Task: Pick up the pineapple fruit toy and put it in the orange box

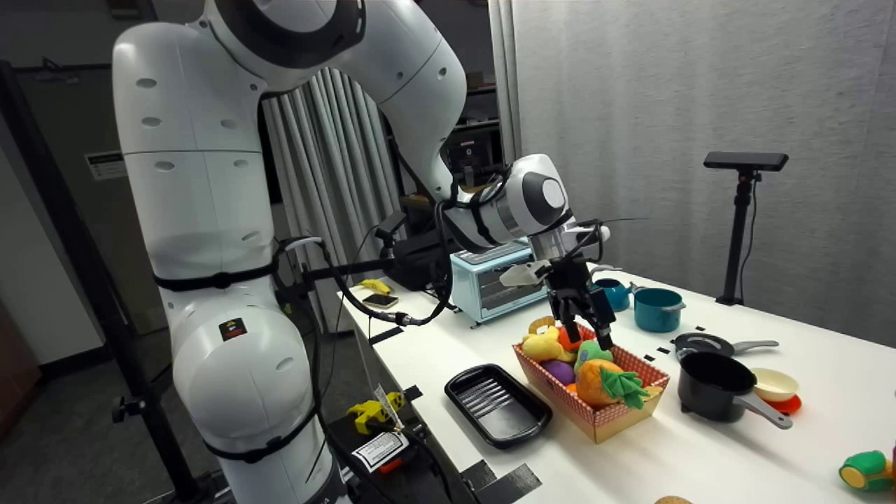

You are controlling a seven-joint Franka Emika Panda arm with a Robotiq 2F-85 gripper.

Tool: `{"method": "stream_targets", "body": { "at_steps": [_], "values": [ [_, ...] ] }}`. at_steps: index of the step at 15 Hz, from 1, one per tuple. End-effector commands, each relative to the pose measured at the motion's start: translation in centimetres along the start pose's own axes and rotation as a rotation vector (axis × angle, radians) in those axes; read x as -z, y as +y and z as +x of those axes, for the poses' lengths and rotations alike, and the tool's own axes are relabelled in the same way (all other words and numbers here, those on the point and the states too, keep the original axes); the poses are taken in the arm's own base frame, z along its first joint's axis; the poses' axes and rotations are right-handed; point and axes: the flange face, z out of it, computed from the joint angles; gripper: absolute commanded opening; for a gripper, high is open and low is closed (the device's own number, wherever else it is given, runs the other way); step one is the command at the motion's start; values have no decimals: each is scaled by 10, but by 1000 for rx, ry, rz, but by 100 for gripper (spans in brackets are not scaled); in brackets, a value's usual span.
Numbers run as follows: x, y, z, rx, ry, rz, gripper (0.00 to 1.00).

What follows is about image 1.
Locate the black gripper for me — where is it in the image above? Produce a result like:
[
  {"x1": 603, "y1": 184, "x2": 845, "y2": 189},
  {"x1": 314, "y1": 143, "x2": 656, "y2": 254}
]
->
[{"x1": 544, "y1": 254, "x2": 618, "y2": 352}]

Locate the green plush fruit toy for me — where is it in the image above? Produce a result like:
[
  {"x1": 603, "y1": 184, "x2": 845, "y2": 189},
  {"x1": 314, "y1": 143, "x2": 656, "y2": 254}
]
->
[{"x1": 573, "y1": 338, "x2": 617, "y2": 373}]

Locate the yellow banana plush toy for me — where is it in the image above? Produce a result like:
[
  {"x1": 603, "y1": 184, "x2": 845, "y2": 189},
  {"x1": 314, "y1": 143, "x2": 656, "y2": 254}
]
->
[{"x1": 519, "y1": 324, "x2": 576, "y2": 366}]

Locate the purple plush toy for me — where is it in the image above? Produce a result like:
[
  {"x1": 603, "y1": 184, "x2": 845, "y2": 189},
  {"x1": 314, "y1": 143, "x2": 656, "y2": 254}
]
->
[{"x1": 544, "y1": 359, "x2": 579, "y2": 388}]

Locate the teal toy pot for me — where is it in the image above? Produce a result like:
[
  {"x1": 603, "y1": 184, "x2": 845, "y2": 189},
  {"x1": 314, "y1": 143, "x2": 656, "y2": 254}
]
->
[{"x1": 631, "y1": 286, "x2": 688, "y2": 336}]

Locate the orange checked cardboard box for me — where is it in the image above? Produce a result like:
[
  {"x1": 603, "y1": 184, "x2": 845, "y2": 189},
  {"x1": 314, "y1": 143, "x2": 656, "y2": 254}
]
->
[{"x1": 509, "y1": 324, "x2": 671, "y2": 445}]

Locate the light blue toy oven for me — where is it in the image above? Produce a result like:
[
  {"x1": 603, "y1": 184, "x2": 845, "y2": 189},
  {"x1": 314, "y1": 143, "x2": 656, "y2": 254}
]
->
[{"x1": 447, "y1": 241, "x2": 551, "y2": 326}]

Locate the black toy saucepan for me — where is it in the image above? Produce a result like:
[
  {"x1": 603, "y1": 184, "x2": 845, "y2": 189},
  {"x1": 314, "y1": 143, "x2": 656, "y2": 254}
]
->
[{"x1": 674, "y1": 349, "x2": 795, "y2": 431}]

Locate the cream toy bowl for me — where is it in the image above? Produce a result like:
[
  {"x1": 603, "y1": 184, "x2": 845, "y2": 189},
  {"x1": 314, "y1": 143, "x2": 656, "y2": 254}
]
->
[{"x1": 751, "y1": 366, "x2": 803, "y2": 406}]

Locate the green yellow toy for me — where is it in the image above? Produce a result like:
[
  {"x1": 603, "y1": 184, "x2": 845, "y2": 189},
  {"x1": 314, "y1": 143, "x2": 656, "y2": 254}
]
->
[{"x1": 834, "y1": 447, "x2": 896, "y2": 496}]

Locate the black grill tray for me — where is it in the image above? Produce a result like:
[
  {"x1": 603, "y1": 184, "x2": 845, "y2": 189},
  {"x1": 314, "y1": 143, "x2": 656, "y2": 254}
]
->
[{"x1": 442, "y1": 360, "x2": 555, "y2": 450}]

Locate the small dark frying pan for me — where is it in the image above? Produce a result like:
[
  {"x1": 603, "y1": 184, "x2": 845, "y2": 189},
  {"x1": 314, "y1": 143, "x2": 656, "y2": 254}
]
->
[{"x1": 670, "y1": 329, "x2": 782, "y2": 363}]

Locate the black tape strip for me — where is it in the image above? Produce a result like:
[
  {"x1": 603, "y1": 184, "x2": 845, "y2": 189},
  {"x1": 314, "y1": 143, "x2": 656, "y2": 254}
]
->
[{"x1": 461, "y1": 455, "x2": 545, "y2": 504}]

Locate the small yellow object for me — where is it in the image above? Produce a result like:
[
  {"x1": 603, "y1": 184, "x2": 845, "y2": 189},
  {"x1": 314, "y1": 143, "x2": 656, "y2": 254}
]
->
[{"x1": 355, "y1": 275, "x2": 398, "y2": 308}]

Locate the small red plate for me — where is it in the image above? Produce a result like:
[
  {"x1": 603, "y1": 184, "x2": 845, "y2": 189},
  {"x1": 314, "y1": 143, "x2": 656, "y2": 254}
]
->
[{"x1": 769, "y1": 392, "x2": 807, "y2": 420}]

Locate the yellow clamp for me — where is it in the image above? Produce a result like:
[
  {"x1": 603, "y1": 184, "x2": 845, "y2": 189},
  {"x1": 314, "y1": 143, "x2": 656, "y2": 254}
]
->
[{"x1": 347, "y1": 388, "x2": 412, "y2": 437}]

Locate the white red label card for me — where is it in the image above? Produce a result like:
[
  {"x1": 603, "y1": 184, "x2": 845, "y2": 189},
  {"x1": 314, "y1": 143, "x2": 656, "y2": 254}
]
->
[{"x1": 351, "y1": 427, "x2": 412, "y2": 475}]

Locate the black camera stand pole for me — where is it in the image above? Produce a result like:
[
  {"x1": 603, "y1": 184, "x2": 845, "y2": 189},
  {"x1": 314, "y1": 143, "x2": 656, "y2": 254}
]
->
[{"x1": 715, "y1": 168, "x2": 764, "y2": 308}]

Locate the black stereo camera bar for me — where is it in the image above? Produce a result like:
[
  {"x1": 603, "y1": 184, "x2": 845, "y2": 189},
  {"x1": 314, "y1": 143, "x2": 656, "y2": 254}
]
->
[{"x1": 701, "y1": 147, "x2": 793, "y2": 174}]

